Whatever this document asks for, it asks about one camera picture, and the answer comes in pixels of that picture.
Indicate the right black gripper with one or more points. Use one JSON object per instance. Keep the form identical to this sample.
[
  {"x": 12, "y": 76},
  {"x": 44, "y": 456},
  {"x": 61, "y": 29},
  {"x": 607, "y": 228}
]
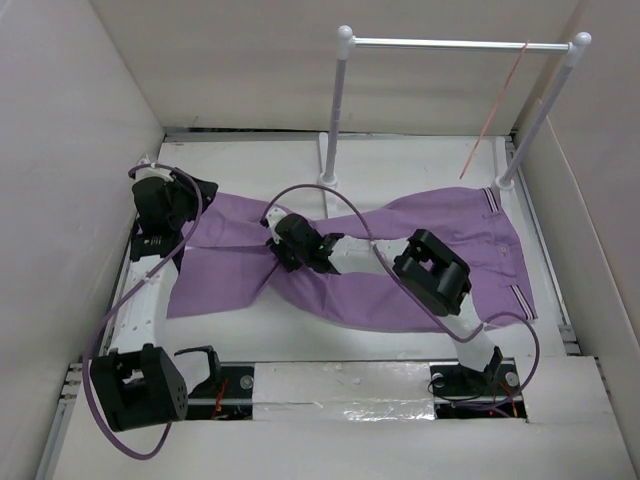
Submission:
[{"x": 279, "y": 249}]

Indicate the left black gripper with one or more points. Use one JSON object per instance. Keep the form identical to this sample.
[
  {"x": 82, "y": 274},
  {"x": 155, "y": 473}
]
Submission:
[{"x": 183, "y": 185}]

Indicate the purple trousers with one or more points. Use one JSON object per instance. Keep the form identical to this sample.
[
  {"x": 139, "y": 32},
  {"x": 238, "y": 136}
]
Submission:
[{"x": 227, "y": 263}]

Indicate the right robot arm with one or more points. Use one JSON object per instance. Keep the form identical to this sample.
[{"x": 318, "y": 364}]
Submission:
[{"x": 422, "y": 264}]

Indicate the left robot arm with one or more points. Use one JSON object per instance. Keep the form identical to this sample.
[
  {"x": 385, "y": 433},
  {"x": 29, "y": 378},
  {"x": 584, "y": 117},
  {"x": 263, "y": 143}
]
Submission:
[{"x": 139, "y": 383}]

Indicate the white clothes rack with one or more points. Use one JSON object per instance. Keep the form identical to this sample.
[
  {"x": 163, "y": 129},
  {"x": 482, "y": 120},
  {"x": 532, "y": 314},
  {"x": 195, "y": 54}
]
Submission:
[{"x": 573, "y": 51}]

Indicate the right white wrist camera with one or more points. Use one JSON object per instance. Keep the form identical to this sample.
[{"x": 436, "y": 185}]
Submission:
[{"x": 271, "y": 219}]

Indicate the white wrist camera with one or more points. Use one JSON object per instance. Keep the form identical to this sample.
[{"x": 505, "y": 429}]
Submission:
[
  {"x": 147, "y": 168},
  {"x": 271, "y": 219}
]

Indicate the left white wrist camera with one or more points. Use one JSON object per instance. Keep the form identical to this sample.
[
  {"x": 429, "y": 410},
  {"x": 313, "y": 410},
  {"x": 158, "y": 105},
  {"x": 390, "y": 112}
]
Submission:
[{"x": 147, "y": 168}]

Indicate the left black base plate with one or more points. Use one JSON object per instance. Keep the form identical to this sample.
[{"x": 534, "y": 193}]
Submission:
[{"x": 225, "y": 396}]

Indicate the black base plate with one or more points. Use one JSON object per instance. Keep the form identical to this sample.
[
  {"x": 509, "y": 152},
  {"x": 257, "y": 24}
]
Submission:
[
  {"x": 457, "y": 397},
  {"x": 225, "y": 396}
]

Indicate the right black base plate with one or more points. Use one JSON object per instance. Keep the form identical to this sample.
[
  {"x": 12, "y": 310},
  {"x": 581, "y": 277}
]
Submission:
[{"x": 457, "y": 397}]

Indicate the aluminium frame rail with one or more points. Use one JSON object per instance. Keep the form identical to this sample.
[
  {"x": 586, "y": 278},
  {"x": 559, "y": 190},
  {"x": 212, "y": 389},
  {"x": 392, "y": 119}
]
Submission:
[{"x": 77, "y": 384}]

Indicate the pink wire hanger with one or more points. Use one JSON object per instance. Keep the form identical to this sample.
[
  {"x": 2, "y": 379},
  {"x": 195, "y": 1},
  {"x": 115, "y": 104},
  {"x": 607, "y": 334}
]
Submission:
[{"x": 492, "y": 113}]

